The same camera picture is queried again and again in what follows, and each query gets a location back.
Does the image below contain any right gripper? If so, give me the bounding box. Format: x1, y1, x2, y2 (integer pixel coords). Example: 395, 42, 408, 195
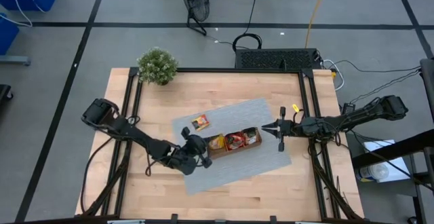
261, 106, 308, 153

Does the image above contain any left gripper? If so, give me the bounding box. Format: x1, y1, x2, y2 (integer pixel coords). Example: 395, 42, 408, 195
169, 126, 215, 176

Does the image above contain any orange tea packet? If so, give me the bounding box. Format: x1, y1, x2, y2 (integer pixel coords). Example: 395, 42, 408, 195
208, 134, 226, 151
191, 113, 211, 132

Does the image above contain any tan vanilla tea packet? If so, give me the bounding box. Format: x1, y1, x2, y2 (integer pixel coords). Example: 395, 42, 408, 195
242, 127, 259, 146

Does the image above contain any wooden tea box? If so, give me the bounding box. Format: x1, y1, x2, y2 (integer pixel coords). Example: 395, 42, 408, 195
205, 126, 263, 160

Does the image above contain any red strawberry tea packet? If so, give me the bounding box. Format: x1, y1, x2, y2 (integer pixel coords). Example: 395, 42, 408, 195
224, 132, 245, 150

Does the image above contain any grey woven placemat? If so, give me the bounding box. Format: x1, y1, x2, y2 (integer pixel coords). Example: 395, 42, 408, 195
172, 97, 293, 196

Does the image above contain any black computer tower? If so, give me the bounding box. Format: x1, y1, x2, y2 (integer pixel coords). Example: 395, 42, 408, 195
235, 48, 322, 71

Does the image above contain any green potted plant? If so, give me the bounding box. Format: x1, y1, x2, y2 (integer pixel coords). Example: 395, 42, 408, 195
136, 46, 180, 86

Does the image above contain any white box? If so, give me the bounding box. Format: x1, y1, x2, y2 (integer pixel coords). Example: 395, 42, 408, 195
362, 138, 412, 183

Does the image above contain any white wipes canister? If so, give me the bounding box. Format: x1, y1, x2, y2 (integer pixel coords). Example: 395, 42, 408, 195
355, 162, 391, 183

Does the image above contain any black side table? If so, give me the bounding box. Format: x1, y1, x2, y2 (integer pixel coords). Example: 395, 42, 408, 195
351, 58, 434, 224

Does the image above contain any grey cart base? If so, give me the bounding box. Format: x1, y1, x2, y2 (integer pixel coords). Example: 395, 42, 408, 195
0, 54, 31, 67

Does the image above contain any black caster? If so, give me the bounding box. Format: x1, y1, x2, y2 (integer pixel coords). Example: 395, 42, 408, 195
0, 83, 14, 101

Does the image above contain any black aluminium table frame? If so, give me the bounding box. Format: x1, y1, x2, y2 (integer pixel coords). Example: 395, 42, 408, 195
75, 67, 366, 224

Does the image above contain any black coiled floor cable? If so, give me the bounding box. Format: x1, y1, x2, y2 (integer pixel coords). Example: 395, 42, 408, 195
231, 0, 264, 52

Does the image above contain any yellow cable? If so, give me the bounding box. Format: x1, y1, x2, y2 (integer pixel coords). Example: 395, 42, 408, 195
304, 0, 330, 49

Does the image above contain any black arm base cable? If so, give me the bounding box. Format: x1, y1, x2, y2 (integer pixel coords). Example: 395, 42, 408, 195
79, 135, 118, 214

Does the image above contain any thin white cable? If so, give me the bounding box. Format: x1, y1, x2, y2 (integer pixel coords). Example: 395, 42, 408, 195
0, 0, 47, 28

